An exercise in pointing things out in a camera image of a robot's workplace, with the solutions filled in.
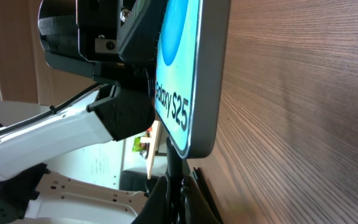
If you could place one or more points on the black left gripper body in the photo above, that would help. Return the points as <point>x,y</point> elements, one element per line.
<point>80,37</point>

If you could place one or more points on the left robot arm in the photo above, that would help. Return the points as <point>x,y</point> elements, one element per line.
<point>98,114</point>

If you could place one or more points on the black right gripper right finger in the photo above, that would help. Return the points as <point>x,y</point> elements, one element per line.
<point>197,203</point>

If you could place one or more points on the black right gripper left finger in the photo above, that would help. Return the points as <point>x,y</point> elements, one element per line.
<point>155,209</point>

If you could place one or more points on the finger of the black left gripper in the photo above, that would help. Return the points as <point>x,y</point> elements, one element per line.
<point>137,38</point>

